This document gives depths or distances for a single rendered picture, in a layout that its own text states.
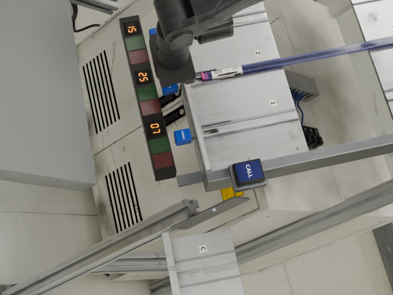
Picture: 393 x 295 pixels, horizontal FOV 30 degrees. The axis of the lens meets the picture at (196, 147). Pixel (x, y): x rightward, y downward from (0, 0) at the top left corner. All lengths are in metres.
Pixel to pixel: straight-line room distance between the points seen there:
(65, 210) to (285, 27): 0.79
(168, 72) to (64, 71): 0.20
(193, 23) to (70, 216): 1.04
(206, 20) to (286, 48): 0.90
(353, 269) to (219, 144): 1.81
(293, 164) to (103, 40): 0.91
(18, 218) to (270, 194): 0.68
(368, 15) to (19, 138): 0.74
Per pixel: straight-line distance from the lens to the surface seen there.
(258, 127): 1.39
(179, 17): 1.15
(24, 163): 1.23
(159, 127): 1.39
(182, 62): 1.29
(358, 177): 2.03
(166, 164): 1.36
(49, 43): 1.39
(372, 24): 1.54
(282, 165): 1.36
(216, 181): 1.33
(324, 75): 2.13
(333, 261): 3.00
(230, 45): 1.46
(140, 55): 1.45
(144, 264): 1.72
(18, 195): 1.98
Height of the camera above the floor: 1.51
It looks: 36 degrees down
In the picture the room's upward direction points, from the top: 61 degrees clockwise
